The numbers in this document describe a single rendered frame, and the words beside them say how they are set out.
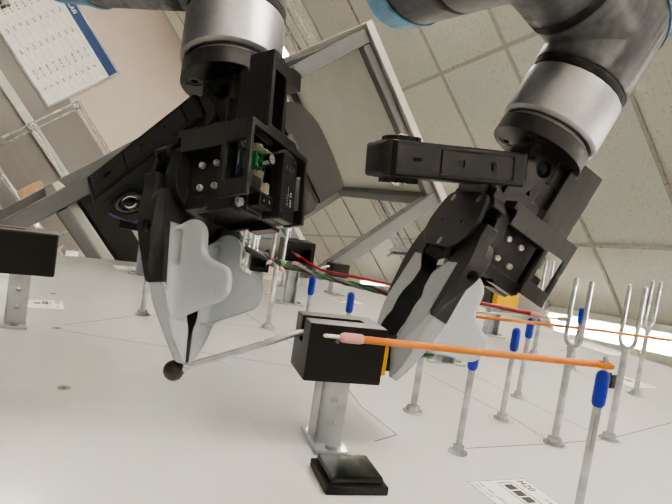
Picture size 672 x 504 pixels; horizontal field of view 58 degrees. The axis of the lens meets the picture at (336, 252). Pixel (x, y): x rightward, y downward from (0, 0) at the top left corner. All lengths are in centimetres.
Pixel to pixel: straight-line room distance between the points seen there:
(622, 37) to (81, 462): 45
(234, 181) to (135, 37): 796
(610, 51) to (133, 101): 778
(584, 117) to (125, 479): 38
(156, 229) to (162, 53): 793
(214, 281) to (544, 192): 25
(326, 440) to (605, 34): 35
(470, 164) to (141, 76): 784
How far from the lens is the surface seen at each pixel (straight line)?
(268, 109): 41
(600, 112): 48
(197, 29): 46
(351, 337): 31
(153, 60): 827
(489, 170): 44
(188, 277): 40
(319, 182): 154
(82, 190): 132
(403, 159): 41
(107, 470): 39
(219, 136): 40
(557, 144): 46
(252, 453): 42
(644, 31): 51
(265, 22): 46
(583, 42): 49
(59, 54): 819
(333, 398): 46
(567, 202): 48
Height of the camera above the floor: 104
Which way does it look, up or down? 18 degrees up
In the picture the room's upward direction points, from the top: 56 degrees clockwise
